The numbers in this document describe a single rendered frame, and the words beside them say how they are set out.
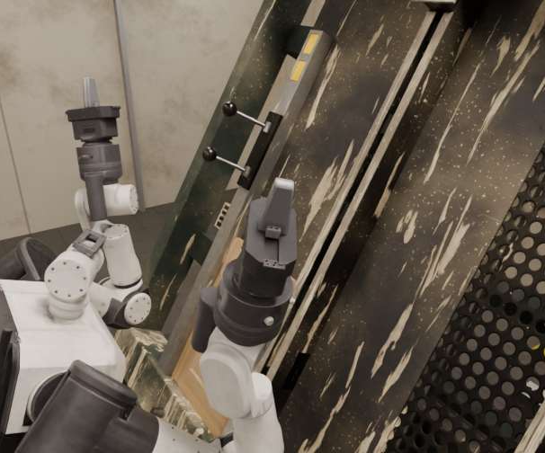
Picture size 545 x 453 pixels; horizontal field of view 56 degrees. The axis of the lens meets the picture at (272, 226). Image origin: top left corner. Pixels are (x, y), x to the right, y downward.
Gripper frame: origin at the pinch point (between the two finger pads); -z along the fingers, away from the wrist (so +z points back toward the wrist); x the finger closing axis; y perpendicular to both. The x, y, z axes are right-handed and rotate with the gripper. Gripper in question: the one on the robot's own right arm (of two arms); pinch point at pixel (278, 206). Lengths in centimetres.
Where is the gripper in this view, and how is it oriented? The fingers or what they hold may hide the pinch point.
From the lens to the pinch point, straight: 55.5
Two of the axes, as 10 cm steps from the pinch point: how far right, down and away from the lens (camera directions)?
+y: 9.8, 1.8, 1.1
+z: -2.1, 7.9, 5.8
